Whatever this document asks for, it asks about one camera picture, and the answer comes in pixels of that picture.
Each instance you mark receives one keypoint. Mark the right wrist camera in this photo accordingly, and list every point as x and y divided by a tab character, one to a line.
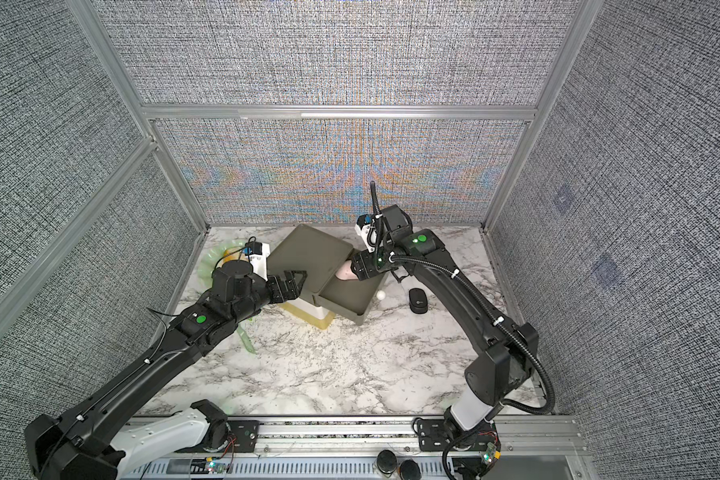
366	229

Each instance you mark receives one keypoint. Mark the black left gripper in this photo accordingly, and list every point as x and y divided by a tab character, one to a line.
293	290

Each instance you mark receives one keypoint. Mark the black round knob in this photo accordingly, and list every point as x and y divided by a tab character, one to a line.
386	462
409	470

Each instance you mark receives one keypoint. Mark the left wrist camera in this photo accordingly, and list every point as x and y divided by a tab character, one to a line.
257	253

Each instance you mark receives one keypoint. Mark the black computer mouse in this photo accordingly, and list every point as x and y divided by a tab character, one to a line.
418	301

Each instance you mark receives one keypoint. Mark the grey three-drawer storage box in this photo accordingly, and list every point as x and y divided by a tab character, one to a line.
323	296

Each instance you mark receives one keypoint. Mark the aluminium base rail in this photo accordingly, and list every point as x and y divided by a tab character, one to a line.
346	447

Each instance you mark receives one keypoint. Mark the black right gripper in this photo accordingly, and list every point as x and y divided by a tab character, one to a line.
365	265

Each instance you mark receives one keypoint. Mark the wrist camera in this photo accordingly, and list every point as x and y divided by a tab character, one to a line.
257	253
366	229

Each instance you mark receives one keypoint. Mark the pink computer mouse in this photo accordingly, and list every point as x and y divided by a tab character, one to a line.
345	272

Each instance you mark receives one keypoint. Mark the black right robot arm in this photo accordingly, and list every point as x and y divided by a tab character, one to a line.
530	388

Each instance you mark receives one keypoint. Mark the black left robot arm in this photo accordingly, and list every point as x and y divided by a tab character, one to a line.
80	442

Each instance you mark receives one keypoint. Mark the black round knob right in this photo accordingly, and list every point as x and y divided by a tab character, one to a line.
409	470

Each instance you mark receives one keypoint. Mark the black round knob left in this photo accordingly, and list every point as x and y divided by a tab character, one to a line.
386	462

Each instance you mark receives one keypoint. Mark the green scalloped glass plate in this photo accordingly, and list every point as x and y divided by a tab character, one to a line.
215	256

